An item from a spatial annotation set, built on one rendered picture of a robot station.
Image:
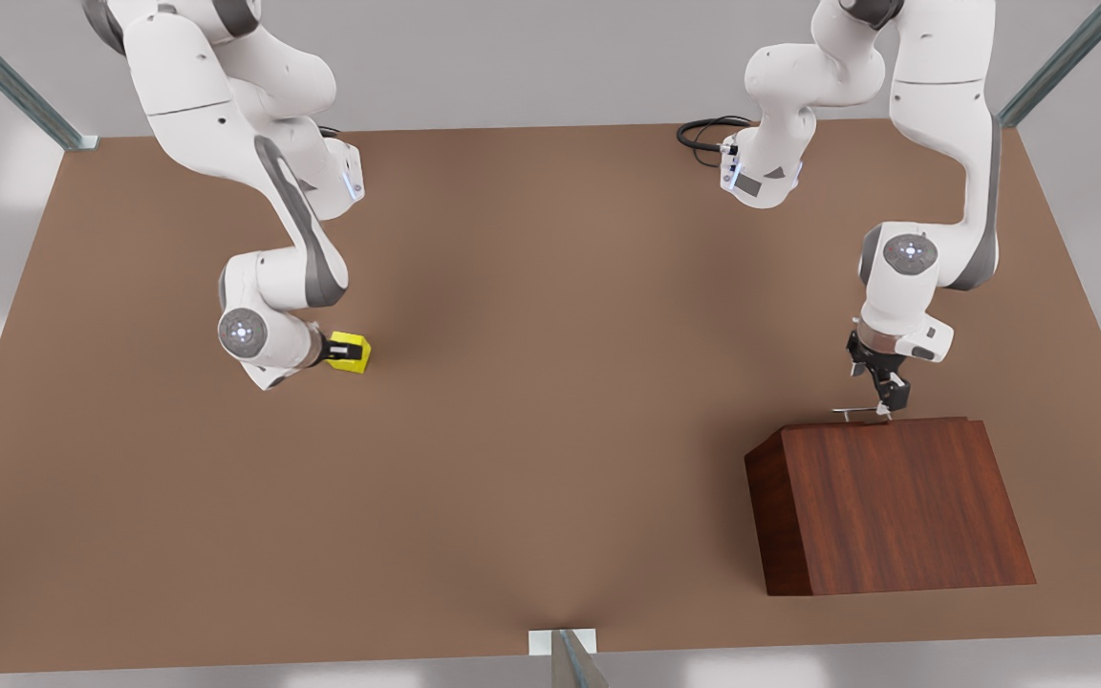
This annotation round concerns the dark wooden drawer cabinet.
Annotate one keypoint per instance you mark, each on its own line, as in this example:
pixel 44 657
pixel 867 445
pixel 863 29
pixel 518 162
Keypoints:
pixel 895 502

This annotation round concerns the silver frame post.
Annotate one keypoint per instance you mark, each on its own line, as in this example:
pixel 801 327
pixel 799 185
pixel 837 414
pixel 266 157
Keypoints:
pixel 6 72
pixel 570 659
pixel 1067 57

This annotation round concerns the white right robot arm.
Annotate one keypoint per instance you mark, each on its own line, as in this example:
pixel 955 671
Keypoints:
pixel 235 115

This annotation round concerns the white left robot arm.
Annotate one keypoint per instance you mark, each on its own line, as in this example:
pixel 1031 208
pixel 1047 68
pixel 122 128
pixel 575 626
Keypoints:
pixel 933 143

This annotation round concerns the yellow square block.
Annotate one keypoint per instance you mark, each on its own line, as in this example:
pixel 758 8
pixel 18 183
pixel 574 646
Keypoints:
pixel 351 352

